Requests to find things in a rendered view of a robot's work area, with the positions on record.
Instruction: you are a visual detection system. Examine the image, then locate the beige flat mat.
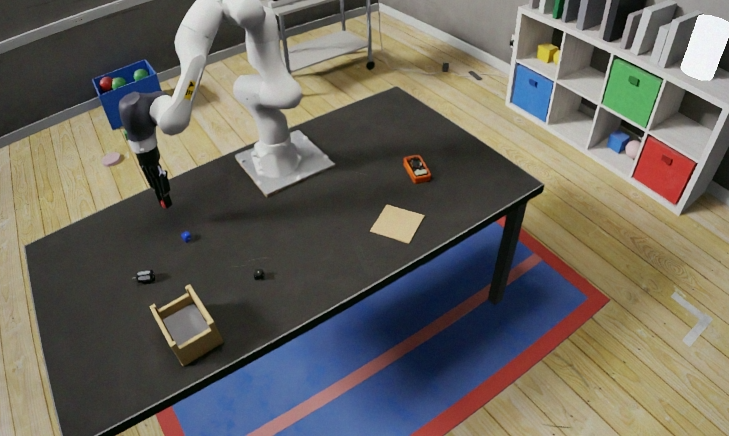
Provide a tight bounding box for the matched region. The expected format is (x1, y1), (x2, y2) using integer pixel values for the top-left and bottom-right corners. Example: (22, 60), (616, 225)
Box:
(370, 205), (424, 244)

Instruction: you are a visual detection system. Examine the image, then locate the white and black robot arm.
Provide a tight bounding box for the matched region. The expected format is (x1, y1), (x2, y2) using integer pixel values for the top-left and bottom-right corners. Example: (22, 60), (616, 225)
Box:
(119, 0), (302, 178)

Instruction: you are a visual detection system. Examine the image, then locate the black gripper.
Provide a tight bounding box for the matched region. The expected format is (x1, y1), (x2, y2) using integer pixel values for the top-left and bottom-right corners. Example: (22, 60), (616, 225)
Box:
(135, 145), (173, 209)

